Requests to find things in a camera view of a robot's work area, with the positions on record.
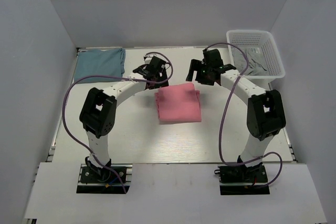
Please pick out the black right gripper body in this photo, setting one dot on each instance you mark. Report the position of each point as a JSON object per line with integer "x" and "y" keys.
{"x": 206, "y": 69}

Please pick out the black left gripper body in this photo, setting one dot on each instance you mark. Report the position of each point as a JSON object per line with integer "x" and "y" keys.
{"x": 164, "y": 69}

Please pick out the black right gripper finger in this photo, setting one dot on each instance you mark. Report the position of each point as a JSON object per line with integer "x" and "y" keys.
{"x": 200, "y": 77}
{"x": 195, "y": 66}

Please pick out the pink t shirt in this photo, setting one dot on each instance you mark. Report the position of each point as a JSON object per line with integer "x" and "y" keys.
{"x": 178, "y": 104}

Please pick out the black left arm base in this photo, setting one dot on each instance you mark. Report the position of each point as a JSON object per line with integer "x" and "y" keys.
{"x": 93, "y": 180}

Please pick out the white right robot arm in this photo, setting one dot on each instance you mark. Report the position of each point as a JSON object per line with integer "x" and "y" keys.
{"x": 265, "y": 114}

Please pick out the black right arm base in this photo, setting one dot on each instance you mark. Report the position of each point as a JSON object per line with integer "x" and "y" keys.
{"x": 243, "y": 179}

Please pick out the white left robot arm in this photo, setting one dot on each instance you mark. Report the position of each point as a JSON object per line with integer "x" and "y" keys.
{"x": 99, "y": 109}

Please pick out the white plastic basket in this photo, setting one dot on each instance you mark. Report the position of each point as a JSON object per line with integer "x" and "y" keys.
{"x": 264, "y": 41}

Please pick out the grey t shirt in basket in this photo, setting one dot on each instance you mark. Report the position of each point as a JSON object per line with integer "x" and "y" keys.
{"x": 256, "y": 61}

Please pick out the teal folded t shirt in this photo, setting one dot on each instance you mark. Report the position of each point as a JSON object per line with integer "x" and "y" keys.
{"x": 96, "y": 62}

